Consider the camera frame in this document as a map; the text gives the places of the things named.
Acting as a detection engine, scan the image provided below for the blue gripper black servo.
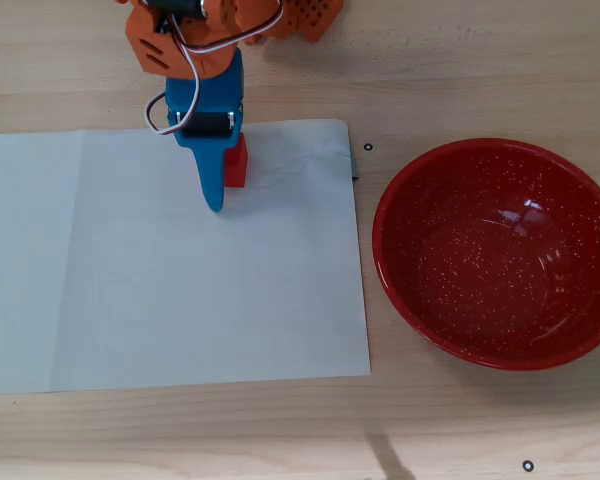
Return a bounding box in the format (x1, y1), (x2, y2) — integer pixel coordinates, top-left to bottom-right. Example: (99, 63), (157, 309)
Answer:
(165, 48), (246, 215)

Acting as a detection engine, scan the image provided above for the red cube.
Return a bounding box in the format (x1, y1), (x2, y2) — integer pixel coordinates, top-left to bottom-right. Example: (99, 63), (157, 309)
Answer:
(223, 133), (250, 190)

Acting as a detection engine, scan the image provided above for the white paper sheet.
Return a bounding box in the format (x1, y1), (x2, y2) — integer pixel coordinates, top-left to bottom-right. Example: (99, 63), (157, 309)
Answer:
(0, 118), (373, 397)

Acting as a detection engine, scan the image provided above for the red speckled enamel bowl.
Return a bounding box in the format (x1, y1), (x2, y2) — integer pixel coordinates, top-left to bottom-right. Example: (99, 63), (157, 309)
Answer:
(371, 137), (600, 373)

